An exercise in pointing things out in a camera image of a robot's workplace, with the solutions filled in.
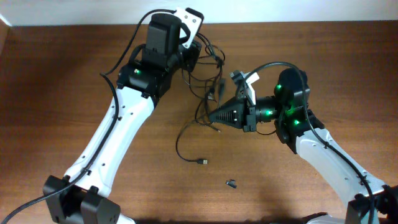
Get black usb cables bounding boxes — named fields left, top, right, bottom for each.
left=175, top=32, right=227, bottom=166

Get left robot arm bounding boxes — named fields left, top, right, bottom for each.
left=43, top=8, right=204, bottom=224

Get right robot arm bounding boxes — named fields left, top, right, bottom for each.
left=209, top=68, right=397, bottom=223

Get small black adapter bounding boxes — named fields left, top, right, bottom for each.
left=226, top=179, right=237, bottom=189

